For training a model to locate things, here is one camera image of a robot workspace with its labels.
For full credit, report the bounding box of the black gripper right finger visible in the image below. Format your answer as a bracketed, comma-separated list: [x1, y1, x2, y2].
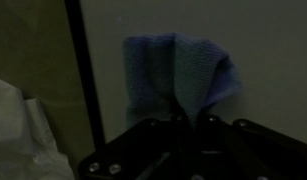
[193, 114, 307, 180]

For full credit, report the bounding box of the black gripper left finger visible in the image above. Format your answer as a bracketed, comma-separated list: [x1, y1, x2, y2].
[77, 114, 195, 180]

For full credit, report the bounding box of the black framed whiteboard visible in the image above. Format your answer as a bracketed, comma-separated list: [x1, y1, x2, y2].
[63, 0, 307, 152]

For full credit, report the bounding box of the white crumpled cloth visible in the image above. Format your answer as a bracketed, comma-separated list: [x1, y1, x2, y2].
[0, 76, 76, 180]

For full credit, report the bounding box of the blue cloth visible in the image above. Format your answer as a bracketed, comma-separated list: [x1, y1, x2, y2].
[122, 32, 242, 129]

